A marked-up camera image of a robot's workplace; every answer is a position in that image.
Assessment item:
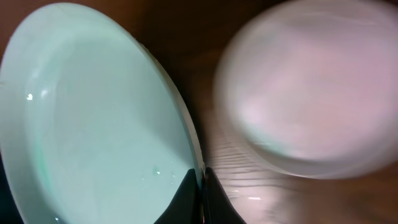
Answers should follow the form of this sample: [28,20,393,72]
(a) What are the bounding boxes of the pale pink plate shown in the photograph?
[214,1,397,179]

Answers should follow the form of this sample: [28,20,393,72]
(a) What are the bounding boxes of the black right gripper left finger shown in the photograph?
[155,169,201,224]

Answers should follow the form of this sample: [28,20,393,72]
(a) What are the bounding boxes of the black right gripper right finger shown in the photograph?
[203,167,246,224]

